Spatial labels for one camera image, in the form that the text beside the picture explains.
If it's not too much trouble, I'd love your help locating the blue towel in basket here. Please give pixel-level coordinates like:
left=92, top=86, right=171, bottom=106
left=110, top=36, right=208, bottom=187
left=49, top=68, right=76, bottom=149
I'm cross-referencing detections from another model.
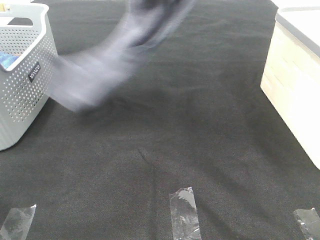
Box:
left=0, top=51, right=19, bottom=70

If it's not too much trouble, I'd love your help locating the left clear tape strip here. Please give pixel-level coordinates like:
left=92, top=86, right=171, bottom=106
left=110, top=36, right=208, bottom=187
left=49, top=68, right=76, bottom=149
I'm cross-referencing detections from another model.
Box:
left=0, top=204, right=37, bottom=240

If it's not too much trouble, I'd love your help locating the middle clear tape strip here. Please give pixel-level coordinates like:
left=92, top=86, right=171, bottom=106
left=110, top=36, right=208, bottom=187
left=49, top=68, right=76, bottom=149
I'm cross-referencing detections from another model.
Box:
left=169, top=187, right=202, bottom=240

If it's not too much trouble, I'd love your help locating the black table cloth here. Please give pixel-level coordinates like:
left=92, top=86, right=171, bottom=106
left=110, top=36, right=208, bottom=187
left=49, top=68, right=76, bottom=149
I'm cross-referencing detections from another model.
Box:
left=0, top=0, right=320, bottom=240

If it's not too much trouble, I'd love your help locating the grey-blue terry towel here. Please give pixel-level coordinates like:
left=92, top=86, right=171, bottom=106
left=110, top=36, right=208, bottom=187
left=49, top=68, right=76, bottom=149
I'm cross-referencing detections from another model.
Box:
left=46, top=0, right=196, bottom=112

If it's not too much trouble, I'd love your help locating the white slatted storage box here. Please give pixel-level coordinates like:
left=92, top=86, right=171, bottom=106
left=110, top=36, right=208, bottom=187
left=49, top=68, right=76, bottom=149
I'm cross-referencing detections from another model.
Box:
left=260, top=5, right=320, bottom=168

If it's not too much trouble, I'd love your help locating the right clear tape strip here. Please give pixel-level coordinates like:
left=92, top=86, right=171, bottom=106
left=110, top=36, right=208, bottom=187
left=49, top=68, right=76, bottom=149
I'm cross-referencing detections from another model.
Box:
left=293, top=207, right=320, bottom=240

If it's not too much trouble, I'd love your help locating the clear tape strip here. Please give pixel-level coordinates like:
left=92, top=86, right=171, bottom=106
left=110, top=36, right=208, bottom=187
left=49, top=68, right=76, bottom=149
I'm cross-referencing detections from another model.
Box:
left=169, top=187, right=202, bottom=240
left=0, top=204, right=37, bottom=240
left=293, top=207, right=320, bottom=240

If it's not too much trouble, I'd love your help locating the grey perforated laundry basket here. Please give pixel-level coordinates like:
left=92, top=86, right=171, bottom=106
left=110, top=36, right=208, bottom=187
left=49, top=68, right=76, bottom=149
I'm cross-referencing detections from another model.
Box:
left=0, top=0, right=58, bottom=150

